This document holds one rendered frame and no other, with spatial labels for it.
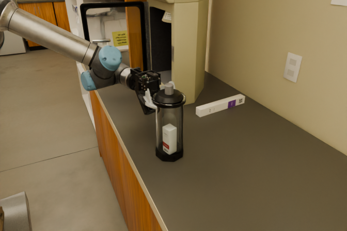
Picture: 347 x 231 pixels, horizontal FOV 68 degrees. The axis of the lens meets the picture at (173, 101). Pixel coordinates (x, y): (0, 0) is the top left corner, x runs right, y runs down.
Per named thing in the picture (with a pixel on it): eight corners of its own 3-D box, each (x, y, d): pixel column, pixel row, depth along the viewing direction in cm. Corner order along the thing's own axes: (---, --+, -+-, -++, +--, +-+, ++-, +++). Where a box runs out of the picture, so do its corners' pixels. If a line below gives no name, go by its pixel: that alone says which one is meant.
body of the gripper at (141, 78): (144, 79, 84) (124, 69, 92) (145, 103, 88) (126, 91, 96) (162, 73, 88) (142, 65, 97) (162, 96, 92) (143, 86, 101)
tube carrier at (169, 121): (190, 151, 92) (192, 97, 82) (167, 164, 86) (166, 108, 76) (171, 137, 99) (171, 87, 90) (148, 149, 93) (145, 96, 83)
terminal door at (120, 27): (147, 76, 146) (144, 0, 127) (91, 83, 136) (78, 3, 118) (147, 76, 146) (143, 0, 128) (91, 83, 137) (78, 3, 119)
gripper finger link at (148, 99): (146, 95, 77) (141, 83, 85) (147, 113, 80) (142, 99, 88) (157, 94, 78) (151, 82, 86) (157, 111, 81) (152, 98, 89)
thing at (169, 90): (189, 103, 83) (189, 84, 80) (167, 113, 78) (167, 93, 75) (171, 94, 90) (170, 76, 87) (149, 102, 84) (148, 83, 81)
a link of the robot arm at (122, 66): (105, 80, 106) (123, 76, 111) (118, 89, 99) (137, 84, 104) (103, 62, 103) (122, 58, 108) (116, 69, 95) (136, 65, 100)
